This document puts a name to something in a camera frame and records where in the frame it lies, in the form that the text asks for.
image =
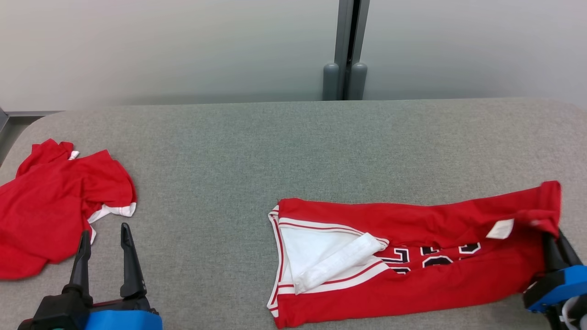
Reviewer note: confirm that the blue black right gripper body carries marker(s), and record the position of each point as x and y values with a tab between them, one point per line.
564	284

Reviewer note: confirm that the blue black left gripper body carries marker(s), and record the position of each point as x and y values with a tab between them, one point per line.
124	318

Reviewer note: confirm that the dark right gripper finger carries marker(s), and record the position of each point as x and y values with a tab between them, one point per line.
552	256
570	254

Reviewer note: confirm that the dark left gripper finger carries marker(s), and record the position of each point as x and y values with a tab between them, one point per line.
82	266
132	270

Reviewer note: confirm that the red shorts with white stripe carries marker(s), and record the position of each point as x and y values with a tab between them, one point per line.
46	211

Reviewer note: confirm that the red jersey with black number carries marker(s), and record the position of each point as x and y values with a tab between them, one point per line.
412	293

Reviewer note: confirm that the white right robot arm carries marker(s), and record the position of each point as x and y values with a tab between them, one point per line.
575	316

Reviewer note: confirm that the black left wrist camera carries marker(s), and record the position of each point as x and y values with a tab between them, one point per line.
55	311

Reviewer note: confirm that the grey partition post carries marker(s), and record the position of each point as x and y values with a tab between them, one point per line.
346	46

